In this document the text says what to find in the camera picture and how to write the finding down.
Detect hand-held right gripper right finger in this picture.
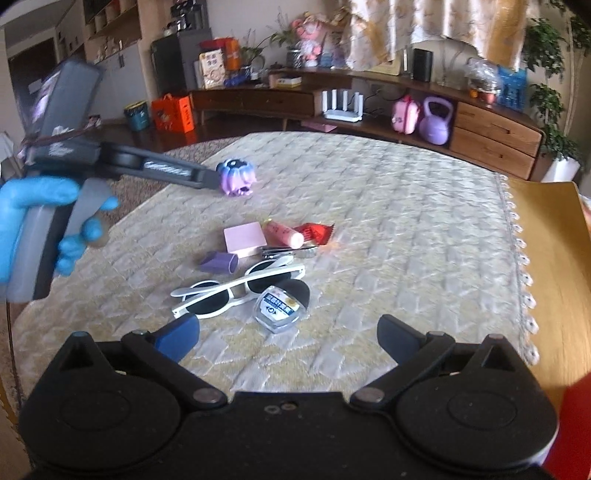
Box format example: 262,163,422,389
350,315,532,407

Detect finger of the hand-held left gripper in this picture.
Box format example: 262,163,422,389
136,148,223,191

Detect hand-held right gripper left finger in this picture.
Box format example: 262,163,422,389
58,314,228,408

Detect purple monster toy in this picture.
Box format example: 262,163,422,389
216,158,257,198

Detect pink sticky notepad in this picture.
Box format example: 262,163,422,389
224,222,269,257

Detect small purple eraser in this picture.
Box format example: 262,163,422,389
199,250,239,274

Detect pink tube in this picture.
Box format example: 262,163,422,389
262,220,305,248

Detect red snack packet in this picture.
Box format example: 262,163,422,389
295,222,334,245

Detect person's left hand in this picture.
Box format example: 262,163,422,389
0,176,120,283

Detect white sunglasses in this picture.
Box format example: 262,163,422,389
170,260,312,320

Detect brown lace tablecloth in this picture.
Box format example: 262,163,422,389
0,134,252,480

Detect teal bucket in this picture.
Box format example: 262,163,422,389
124,100,151,132

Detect orange gift bag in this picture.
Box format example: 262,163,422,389
151,93,195,134

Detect small clear plastic box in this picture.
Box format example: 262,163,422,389
255,285,298,334

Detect white quilted table mat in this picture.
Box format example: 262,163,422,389
9,131,539,402

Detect metal nail clipper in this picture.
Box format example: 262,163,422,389
261,246,318,259

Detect white snack box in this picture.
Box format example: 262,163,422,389
198,50,228,90

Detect black mini fridge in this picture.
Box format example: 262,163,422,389
151,28,214,97

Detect orange carton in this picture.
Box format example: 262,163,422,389
224,38,242,71

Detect small potted plant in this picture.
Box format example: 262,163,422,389
240,28,305,70

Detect white router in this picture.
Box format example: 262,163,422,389
321,90,365,123

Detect pink plush doll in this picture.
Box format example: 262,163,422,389
291,14,333,69

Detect purple kettlebell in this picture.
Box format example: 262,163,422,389
419,96,454,146

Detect wooden television cabinet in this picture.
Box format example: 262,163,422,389
189,67,548,182

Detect black speaker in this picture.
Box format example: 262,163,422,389
411,47,434,83

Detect floral cloth cover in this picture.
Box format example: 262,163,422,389
344,0,529,70

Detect blue gift bag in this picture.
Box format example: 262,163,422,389
496,67,528,112

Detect clear plastic bag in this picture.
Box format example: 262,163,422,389
464,58,502,104

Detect potted green tree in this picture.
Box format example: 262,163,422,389
524,16,591,183

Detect wooden wall shelf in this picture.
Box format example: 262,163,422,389
81,0,144,44

